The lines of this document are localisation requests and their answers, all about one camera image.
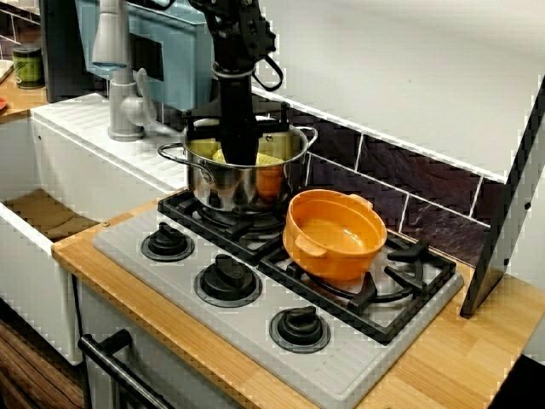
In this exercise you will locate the white toy oven cabinet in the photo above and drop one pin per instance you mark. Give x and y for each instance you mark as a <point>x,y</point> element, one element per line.
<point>106,307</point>

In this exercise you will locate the wooden stove countertop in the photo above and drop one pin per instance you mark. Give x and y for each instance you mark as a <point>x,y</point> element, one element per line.
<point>447,362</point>

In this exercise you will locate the white cutting board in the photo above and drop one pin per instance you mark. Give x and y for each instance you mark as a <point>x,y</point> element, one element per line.
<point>4,68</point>

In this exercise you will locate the dark side panel board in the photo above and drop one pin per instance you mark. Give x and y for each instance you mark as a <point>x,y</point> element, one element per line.
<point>504,213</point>

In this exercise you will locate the teal plastic bin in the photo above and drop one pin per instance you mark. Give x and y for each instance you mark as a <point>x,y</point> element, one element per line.
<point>179,64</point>

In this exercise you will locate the wooden side counter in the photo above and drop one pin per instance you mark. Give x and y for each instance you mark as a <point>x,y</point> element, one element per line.
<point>17,106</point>

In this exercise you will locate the black stove knob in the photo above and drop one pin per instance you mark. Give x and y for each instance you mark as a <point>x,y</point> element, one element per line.
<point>168,243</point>
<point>227,279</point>
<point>300,328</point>

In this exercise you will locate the red plate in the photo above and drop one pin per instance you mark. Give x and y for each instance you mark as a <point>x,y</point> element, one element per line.
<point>2,105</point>

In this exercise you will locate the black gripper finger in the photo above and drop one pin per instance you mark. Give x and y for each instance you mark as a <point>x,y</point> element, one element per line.
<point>249,147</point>
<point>233,147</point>

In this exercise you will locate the yellow toy corn cob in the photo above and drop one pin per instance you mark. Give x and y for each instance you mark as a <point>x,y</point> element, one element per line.
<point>270,160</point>

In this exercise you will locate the stainless steel pot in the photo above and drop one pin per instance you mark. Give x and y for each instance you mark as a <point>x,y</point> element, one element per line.
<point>225,191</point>

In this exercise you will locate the grey toy faucet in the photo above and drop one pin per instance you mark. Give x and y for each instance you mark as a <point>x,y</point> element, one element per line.
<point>123,111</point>

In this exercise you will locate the black burner grate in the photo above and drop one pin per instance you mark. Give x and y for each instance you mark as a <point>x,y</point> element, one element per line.
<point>383,332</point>
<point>179,209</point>

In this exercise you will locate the white sink basin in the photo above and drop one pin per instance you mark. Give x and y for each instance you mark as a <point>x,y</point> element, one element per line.
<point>51,170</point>

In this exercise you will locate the orange plastic pot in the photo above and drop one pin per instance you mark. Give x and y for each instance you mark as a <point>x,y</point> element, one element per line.
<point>332,260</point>

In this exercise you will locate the green tin can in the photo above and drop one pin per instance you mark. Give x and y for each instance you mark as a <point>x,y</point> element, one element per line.
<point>27,68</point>

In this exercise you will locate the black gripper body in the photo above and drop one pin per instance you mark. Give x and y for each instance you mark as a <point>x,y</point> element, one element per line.
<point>238,102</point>

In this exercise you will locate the grey stove top plate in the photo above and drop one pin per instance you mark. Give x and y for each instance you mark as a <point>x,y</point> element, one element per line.
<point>238,332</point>

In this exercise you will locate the black upright panel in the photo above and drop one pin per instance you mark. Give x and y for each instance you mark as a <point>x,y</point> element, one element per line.
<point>64,51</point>

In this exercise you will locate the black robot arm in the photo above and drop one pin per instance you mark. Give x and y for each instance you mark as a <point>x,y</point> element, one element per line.
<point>238,34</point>

